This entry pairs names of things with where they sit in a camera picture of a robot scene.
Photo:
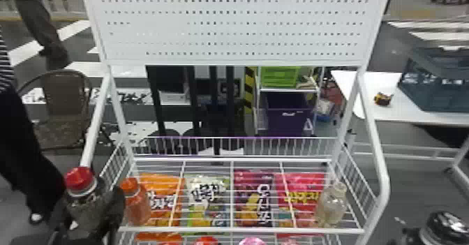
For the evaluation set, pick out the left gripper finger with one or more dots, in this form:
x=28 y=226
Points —
x=113 y=211
x=60 y=222

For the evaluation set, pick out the red cap clear bottle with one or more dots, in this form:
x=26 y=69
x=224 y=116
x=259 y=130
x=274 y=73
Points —
x=81 y=182

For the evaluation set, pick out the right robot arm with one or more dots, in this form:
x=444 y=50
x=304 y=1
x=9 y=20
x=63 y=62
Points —
x=445 y=228

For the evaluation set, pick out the orange bottle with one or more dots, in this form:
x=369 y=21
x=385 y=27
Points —
x=136 y=204

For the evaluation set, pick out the orange snack packet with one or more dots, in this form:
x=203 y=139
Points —
x=163 y=187

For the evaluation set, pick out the person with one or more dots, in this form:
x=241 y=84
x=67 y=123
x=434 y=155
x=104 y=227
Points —
x=40 y=23
x=22 y=154

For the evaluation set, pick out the white green snack packet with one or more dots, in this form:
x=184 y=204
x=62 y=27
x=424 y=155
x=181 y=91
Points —
x=205 y=193

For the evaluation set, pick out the brown chair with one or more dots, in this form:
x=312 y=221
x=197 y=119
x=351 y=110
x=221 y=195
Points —
x=66 y=100

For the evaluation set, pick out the purple snack packet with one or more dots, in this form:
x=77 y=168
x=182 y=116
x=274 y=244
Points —
x=252 y=191

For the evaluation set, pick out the pink cap bottle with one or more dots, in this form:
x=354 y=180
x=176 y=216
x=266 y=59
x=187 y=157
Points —
x=252 y=241

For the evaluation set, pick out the pink snack packet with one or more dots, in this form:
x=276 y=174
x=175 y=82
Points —
x=302 y=191

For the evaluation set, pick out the purple crate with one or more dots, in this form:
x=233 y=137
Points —
x=289 y=114

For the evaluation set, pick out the green basket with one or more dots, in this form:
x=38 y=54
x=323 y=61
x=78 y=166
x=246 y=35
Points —
x=280 y=77

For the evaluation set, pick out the small yellow tool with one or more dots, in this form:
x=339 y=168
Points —
x=383 y=98

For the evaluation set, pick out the white side table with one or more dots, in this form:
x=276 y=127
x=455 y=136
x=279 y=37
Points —
x=395 y=107

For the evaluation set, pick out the blue crate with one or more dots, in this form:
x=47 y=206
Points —
x=436 y=81

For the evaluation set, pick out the striped post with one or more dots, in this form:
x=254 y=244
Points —
x=249 y=87

